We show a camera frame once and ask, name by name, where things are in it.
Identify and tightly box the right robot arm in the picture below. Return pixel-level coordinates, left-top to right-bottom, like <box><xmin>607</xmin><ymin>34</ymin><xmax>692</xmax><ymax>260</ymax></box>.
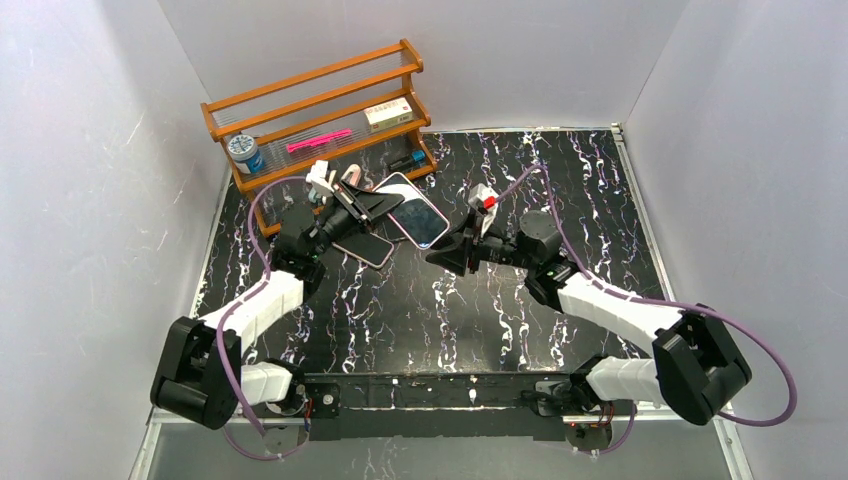
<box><xmin>426</xmin><ymin>209</ymin><xmax>752</xmax><ymax>425</ymax></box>

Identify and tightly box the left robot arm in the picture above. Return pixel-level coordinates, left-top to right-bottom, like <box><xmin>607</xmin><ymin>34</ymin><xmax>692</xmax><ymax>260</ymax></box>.
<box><xmin>150</xmin><ymin>181</ymin><xmax>405</xmax><ymax>433</ymax></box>

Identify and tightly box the cream cased phone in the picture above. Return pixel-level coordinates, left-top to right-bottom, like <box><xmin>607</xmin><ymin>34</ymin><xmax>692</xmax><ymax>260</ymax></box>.
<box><xmin>332</xmin><ymin>233</ymin><xmax>395</xmax><ymax>270</ymax></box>

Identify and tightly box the pink tape dispenser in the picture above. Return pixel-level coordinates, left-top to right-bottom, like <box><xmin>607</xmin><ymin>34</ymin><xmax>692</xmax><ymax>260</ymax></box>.
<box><xmin>340</xmin><ymin>164</ymin><xmax>362</xmax><ymax>187</ymax></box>

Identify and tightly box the black blue marker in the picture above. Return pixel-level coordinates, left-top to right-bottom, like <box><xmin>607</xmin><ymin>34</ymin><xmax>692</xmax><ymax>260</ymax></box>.
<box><xmin>387</xmin><ymin>150</ymin><xmax>427</xmax><ymax>172</ymax></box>

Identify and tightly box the pink highlighter pen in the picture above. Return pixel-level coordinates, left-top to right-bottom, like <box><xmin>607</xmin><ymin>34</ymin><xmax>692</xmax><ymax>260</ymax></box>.
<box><xmin>286</xmin><ymin>129</ymin><xmax>353</xmax><ymax>154</ymax></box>

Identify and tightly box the orange wooden shelf rack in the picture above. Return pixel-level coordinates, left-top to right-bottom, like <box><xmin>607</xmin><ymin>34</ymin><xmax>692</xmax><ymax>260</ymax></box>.
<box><xmin>200</xmin><ymin>39</ymin><xmax>438</xmax><ymax>201</ymax></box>

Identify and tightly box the white medicine box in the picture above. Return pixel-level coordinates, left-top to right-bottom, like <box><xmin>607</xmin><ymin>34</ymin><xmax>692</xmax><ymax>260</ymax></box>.
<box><xmin>363</xmin><ymin>97</ymin><xmax>414</xmax><ymax>133</ymax></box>

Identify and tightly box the blue round jar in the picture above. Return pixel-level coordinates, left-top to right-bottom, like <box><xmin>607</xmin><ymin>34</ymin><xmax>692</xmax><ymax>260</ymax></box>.
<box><xmin>226</xmin><ymin>134</ymin><xmax>264</xmax><ymax>174</ymax></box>

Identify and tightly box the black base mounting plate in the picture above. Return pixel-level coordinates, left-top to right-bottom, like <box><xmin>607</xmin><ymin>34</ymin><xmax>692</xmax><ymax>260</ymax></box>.
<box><xmin>254</xmin><ymin>372</ymin><xmax>632</xmax><ymax>442</ymax></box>

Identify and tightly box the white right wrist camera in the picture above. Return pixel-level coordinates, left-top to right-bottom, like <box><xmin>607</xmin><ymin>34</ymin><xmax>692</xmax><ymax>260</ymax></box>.
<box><xmin>468</xmin><ymin>184</ymin><xmax>498</xmax><ymax>235</ymax></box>

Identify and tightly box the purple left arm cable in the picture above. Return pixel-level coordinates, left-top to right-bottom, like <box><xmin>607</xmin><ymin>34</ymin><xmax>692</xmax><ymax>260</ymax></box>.
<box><xmin>218</xmin><ymin>174</ymin><xmax>333</xmax><ymax>462</ymax></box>

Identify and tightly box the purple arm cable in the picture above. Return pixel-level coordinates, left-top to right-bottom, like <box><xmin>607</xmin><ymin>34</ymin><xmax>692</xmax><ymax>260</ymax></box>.
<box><xmin>218</xmin><ymin>174</ymin><xmax>333</xmax><ymax>462</ymax></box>
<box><xmin>493</xmin><ymin>162</ymin><xmax>799</xmax><ymax>458</ymax></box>

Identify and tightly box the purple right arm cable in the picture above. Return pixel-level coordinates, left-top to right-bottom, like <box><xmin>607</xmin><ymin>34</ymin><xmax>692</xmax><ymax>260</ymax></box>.
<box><xmin>493</xmin><ymin>162</ymin><xmax>799</xmax><ymax>458</ymax></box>

